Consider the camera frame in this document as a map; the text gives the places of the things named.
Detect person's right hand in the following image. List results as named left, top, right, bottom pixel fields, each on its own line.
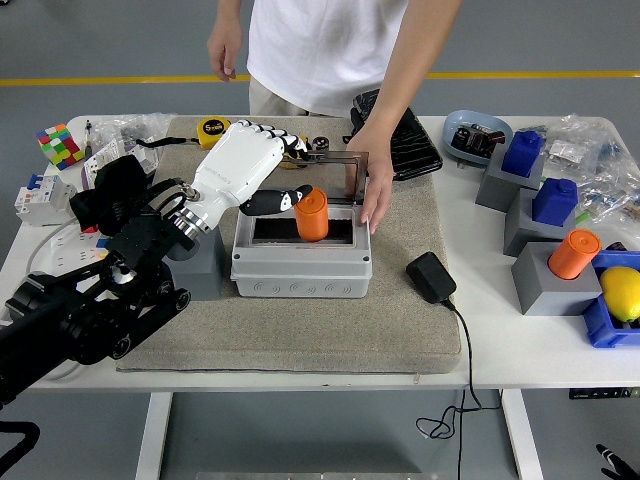
left=206, top=24, right=245, bottom=83

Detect person's left hand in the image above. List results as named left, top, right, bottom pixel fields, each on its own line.
left=344, top=122, right=396, bottom=236

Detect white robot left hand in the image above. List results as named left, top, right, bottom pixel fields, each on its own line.
left=188, top=118, right=315, bottom=232

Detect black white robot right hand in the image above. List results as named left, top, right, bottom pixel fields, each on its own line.
left=595, top=442, right=640, bottom=480

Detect smoky transparent box lid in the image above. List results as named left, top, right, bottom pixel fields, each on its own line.
left=299, top=148, right=372, bottom=207

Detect orange cylinder battery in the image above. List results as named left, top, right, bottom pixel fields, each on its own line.
left=548, top=229, right=603, bottom=281
left=293, top=187, right=330, bottom=243

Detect grey plastic enclosure box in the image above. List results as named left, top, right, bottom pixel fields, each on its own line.
left=230, top=204, right=374, bottom=300

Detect black table control panel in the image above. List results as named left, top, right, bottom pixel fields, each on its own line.
left=568, top=387, right=640, bottom=401

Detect light blue bowl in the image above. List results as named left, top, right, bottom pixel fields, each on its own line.
left=443, top=109, right=514, bottom=169

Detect white table leg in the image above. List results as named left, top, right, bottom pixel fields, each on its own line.
left=134, top=392, right=174, bottom=480
left=501, top=389, right=544, bottom=480

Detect person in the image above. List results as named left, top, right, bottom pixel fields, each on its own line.
left=206, top=0, right=464, bottom=236

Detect dark electronic parts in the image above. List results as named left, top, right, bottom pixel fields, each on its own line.
left=451, top=123, right=507, bottom=160

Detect grey holder block round hole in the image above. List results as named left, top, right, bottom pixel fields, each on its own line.
left=164, top=227, right=227, bottom=302

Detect clear plastic bag dark parts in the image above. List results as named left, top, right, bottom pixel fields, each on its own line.
left=92, top=112, right=174, bottom=151

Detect black power adapter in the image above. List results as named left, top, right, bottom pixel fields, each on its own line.
left=405, top=251, right=458, bottom=304

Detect black cloth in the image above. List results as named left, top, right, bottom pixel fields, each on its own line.
left=68, top=153, right=156, bottom=236

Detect white printed card package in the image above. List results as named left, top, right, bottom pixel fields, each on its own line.
left=79, top=137, right=131, bottom=191

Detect blue plastic bin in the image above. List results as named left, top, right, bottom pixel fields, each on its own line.
left=581, top=249, right=640, bottom=350

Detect blue plastic block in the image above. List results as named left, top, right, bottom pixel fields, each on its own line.
left=531, top=178, right=580, bottom=227
left=501, top=130, right=545, bottom=180

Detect yellow lemon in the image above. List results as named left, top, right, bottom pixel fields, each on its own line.
left=599, top=266, right=640, bottom=324

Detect large colourful puzzle cube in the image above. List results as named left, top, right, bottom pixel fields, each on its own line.
left=36, top=123, right=86, bottom=172

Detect grey-brown cushion mat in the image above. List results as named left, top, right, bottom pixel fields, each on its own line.
left=107, top=115, right=464, bottom=375

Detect clear bags of small parts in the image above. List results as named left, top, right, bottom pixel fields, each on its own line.
left=519, top=113, right=640, bottom=226

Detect yellow tape measure black strap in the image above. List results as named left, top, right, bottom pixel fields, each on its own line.
left=135, top=116, right=234, bottom=150

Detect white rail module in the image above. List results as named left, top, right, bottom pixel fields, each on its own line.
left=122, top=133, right=162, bottom=174

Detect black adapter cord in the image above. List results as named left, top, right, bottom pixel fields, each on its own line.
left=416, top=297, right=503, bottom=480

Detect white circuit breaker blue switch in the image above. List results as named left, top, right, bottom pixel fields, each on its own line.
left=14, top=172, right=79, bottom=229

